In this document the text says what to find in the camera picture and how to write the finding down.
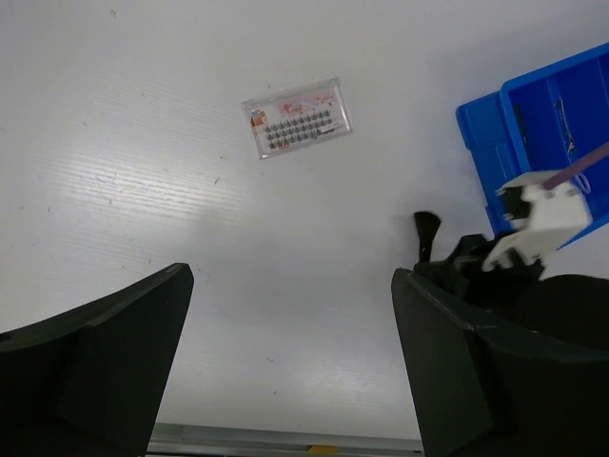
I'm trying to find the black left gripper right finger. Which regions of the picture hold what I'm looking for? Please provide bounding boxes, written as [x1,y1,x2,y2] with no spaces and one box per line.
[391,268,608,456]

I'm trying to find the blue compartment tray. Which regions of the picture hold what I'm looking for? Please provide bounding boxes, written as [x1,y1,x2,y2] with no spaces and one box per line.
[456,45,609,233]

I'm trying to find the purple eyelash curler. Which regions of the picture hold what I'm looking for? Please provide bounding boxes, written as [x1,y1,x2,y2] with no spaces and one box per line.
[554,98,591,194]

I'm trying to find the clear false eyelash case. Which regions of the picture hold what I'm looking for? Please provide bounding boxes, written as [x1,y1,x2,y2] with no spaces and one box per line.
[241,77,352,160]

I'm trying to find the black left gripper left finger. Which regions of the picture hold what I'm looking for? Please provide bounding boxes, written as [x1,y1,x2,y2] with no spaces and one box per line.
[1,263,194,456]

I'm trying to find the aluminium front rail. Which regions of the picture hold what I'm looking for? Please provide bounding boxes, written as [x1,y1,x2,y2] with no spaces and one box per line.
[147,423,424,456]

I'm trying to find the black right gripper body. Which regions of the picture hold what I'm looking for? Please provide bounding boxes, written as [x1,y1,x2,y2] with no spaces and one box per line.
[414,234,545,305]

